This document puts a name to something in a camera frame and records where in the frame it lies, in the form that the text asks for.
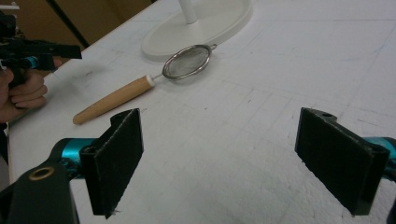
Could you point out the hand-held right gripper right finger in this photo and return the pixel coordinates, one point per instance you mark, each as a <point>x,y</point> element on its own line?
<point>337,155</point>

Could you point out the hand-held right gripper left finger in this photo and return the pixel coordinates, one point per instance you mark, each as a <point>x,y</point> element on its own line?
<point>113,161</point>

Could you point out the white round stand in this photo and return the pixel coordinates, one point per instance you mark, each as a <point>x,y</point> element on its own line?
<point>199,28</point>

